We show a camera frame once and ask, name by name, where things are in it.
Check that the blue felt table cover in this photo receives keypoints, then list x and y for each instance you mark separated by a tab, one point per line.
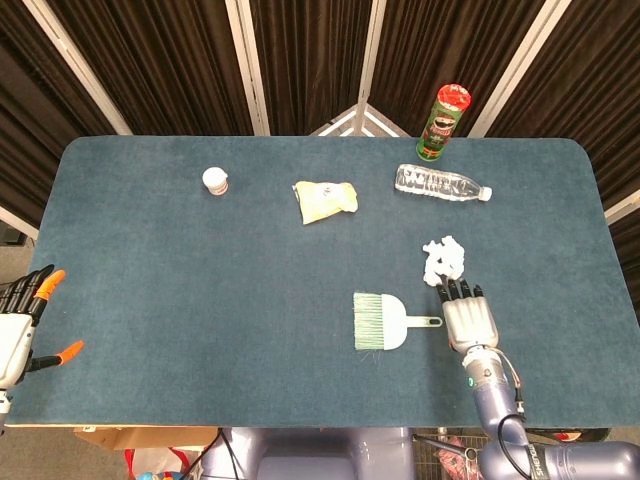
200	300

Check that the white tissue paper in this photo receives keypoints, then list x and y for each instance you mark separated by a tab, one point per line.
447	247
452	267

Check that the small green hand broom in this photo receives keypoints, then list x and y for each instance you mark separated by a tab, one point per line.
392	322

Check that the small white paper ball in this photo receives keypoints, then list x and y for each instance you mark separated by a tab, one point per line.
430	277

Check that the dark brown curtain panel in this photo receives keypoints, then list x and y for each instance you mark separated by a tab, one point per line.
165	65
600	90
30	110
310	60
430	45

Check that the white screen frame post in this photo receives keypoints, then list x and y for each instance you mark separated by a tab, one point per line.
371	50
520	65
247	65
80	65

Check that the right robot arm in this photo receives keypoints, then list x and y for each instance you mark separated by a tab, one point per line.
492	400

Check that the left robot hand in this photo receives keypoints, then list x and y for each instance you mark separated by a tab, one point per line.
15	330

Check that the yellow snack bag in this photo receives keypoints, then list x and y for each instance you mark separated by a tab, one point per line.
322	200

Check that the brown cardboard box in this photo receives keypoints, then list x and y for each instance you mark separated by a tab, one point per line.
150	437

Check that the grey robot torso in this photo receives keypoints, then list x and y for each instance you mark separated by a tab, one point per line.
310	455

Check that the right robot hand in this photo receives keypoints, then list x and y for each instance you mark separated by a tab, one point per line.
470	320

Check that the red snack packet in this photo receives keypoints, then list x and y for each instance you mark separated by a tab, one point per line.
452	457

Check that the white screen base feet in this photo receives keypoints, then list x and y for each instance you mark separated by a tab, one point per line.
370	122

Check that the green Pringles can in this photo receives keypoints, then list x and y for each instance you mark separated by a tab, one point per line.
442	125

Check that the small white jar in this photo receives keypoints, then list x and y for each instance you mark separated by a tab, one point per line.
216	180

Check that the clear plastic water bottle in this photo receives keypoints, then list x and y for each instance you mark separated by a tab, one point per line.
435	181

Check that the white frame rail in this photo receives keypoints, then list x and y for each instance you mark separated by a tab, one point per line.
622	206
17	220

